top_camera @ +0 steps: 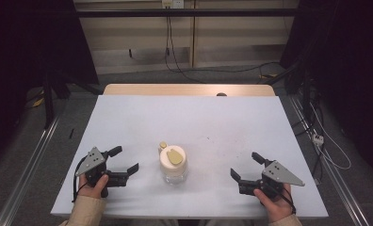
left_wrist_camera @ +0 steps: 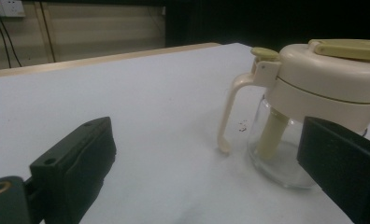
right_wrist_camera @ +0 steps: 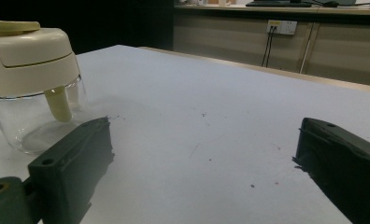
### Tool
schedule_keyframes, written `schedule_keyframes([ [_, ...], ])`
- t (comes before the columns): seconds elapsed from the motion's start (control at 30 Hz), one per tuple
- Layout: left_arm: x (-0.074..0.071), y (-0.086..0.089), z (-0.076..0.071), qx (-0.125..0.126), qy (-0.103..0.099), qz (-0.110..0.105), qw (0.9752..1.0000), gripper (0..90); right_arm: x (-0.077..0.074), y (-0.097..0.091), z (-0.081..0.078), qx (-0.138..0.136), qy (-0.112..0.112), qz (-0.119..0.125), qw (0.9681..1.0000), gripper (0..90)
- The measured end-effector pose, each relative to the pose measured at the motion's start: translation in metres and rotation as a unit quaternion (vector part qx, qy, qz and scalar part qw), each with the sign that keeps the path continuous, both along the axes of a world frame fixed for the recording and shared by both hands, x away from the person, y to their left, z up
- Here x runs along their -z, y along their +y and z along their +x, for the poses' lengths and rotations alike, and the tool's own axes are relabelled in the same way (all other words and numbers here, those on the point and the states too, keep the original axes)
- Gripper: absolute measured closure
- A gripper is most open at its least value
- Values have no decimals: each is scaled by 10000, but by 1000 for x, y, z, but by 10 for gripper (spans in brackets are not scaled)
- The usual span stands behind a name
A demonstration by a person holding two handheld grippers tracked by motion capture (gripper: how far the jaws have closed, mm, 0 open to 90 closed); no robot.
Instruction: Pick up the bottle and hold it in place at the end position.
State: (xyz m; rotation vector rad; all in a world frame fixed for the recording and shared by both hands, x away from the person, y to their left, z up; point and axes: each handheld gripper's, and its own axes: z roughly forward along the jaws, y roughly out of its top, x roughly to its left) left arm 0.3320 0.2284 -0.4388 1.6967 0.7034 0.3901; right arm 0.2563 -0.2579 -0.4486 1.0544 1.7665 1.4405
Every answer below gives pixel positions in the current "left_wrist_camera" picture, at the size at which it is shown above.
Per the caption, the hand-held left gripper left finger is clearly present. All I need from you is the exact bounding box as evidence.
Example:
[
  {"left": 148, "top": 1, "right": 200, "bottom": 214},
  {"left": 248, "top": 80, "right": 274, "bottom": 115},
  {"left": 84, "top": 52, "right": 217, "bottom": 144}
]
[{"left": 29, "top": 116, "right": 118, "bottom": 224}]

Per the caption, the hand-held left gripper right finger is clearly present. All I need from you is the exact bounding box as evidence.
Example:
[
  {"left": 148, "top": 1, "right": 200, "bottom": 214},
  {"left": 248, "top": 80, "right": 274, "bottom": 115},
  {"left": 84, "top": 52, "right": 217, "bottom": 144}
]
[{"left": 296, "top": 116, "right": 370, "bottom": 224}]

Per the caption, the glass jar with cream lid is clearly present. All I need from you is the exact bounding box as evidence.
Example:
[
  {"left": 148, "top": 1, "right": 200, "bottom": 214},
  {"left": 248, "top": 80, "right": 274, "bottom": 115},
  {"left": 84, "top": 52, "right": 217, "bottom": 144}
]
[{"left": 216, "top": 38, "right": 370, "bottom": 189}]

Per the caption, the thin dark cable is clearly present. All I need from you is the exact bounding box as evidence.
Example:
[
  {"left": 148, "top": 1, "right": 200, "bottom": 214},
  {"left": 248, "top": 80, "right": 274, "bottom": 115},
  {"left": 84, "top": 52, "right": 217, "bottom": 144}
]
[{"left": 38, "top": 1, "right": 57, "bottom": 63}]

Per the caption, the black cable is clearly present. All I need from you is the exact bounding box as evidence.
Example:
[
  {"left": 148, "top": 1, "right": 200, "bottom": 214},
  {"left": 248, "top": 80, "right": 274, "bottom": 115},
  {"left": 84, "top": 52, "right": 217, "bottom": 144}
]
[
  {"left": 0, "top": 7, "right": 13, "bottom": 69},
  {"left": 0, "top": 7, "right": 23, "bottom": 68}
]

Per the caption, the white wall socket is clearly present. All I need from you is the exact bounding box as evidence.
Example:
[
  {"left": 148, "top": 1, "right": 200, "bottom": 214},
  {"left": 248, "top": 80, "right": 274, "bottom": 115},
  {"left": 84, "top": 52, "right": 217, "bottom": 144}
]
[{"left": 0, "top": 0, "right": 26, "bottom": 19}]

